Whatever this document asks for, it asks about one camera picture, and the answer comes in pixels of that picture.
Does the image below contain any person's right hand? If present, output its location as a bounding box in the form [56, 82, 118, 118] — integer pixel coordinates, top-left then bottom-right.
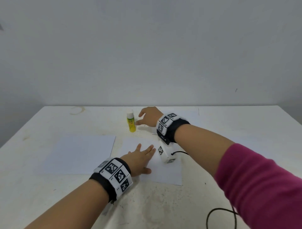
[135, 106, 164, 128]

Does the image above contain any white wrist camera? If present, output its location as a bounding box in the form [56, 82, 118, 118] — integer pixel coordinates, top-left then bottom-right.
[157, 143, 177, 165]
[103, 200, 116, 216]

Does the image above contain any stack of white paper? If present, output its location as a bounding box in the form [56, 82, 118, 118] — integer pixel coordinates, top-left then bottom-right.
[43, 135, 117, 175]
[226, 134, 274, 156]

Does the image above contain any person's left hand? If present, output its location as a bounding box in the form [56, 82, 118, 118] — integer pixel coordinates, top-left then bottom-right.
[120, 143, 157, 177]

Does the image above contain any person's right forearm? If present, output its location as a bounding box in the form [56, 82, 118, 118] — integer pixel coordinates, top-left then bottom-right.
[175, 124, 236, 178]

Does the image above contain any pink sleeve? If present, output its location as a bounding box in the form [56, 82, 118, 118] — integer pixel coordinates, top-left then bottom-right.
[215, 143, 302, 229]

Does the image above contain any glued white paper sheet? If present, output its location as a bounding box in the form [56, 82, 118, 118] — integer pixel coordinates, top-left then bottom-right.
[118, 137, 184, 186]
[142, 109, 201, 135]

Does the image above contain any black marker wristband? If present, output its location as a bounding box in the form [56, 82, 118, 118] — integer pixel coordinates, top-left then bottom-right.
[89, 157, 134, 204]
[156, 112, 191, 145]

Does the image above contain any person's left forearm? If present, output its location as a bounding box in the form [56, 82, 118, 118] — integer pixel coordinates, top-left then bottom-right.
[24, 178, 110, 229]

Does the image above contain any yellow glue stick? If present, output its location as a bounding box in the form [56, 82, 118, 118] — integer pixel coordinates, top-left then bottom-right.
[126, 111, 137, 133]

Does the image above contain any black cable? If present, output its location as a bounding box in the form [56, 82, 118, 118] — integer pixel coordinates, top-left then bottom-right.
[171, 150, 239, 229]

